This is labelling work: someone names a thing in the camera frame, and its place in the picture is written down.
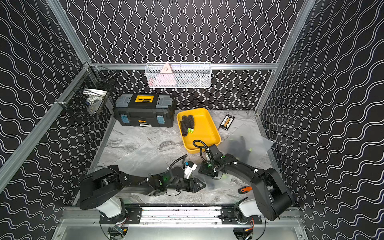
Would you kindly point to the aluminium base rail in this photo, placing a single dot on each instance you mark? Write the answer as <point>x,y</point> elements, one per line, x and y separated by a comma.
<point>177,216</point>

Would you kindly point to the clear zip-top bag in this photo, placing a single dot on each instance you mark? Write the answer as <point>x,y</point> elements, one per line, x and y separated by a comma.
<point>223,181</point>
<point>249,146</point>

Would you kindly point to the small black picture card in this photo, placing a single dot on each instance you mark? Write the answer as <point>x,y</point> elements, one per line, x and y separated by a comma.
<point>226,122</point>

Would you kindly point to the yellow plastic bin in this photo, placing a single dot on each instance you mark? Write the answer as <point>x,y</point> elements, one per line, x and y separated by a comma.
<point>205,129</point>

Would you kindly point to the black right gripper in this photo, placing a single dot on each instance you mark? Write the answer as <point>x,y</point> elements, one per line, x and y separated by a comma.
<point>202,169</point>

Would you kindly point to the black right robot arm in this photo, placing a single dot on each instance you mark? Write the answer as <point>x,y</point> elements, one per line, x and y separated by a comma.
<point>270,192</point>

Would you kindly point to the white wire basket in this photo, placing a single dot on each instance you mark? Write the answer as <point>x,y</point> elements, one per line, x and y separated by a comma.
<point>187,75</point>

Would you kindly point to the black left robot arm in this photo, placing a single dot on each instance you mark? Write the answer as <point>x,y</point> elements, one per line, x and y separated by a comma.
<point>98,190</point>

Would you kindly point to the orange handled screwdriver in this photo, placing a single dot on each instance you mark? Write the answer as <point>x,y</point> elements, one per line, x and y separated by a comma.
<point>245,190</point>

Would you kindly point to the black wire basket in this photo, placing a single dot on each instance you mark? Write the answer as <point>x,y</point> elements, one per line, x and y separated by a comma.
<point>87,101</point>

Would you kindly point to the pink triangular card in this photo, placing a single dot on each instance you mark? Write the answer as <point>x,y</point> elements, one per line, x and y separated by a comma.
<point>166,77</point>

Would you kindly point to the stack of clear zip-top bags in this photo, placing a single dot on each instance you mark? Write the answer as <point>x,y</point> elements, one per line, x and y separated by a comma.
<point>151,158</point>

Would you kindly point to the black toolbox with blue latches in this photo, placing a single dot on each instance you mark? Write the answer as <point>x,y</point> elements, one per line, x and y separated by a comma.
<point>145,110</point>

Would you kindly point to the pile of toy eggplants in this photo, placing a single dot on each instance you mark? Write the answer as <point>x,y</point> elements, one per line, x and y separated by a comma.
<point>187,125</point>

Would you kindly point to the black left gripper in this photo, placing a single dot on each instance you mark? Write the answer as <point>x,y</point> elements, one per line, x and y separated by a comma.
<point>190,184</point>

